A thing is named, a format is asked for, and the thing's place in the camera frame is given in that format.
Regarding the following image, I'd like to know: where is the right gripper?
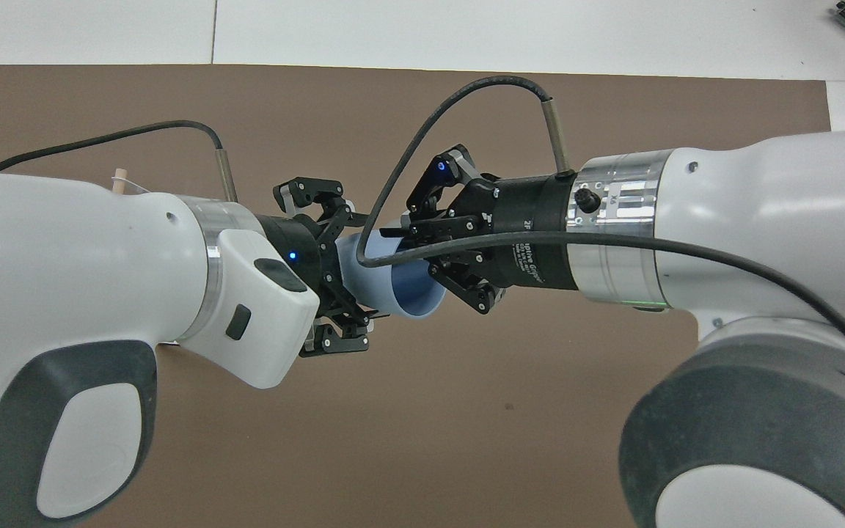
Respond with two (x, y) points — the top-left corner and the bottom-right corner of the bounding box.
(402, 144), (579, 316)

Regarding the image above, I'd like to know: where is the black cable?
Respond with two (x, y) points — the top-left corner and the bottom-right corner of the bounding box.
(0, 120), (240, 204)
(354, 76), (845, 367)

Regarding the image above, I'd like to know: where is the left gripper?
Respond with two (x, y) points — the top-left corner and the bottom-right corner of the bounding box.
(256, 176), (373, 359)

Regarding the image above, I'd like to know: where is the light blue cup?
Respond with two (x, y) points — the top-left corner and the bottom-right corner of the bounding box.
(334, 216), (447, 322)

